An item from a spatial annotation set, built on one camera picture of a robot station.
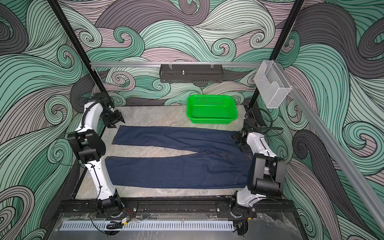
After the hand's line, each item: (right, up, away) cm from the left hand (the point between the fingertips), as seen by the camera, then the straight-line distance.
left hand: (121, 121), depth 92 cm
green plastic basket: (+62, +9, +30) cm, 70 cm away
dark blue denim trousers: (+62, -25, -4) cm, 67 cm away
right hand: (+73, -12, -2) cm, 74 cm away
